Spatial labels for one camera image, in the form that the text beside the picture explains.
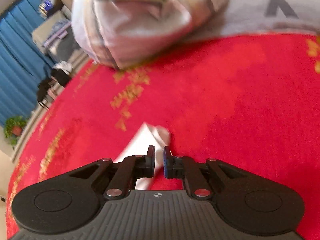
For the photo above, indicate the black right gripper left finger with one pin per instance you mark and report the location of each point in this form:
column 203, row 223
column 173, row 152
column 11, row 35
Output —
column 115, row 180

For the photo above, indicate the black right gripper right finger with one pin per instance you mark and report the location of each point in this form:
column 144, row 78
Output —
column 201, row 181

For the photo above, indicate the white long-sleeve shirt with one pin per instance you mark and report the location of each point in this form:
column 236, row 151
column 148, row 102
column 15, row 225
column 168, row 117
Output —
column 147, row 135

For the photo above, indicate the red floral bed blanket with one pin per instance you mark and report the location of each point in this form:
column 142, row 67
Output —
column 251, row 101

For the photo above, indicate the black bag on sill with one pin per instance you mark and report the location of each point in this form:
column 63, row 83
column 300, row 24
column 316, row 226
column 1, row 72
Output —
column 46, row 87

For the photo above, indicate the potted green plant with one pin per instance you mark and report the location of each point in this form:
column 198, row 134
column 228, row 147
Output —
column 13, row 128

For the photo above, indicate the blue curtain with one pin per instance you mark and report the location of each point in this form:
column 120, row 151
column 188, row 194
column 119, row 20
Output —
column 23, row 65

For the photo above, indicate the clear plastic storage bin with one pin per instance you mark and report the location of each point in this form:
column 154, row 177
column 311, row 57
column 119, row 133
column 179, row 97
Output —
column 54, row 38

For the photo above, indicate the plaid grey quilt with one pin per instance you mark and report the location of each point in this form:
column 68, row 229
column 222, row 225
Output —
column 122, row 33

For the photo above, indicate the grey pillow with dark logo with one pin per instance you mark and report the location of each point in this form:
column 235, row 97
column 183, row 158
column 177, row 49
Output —
column 239, row 17

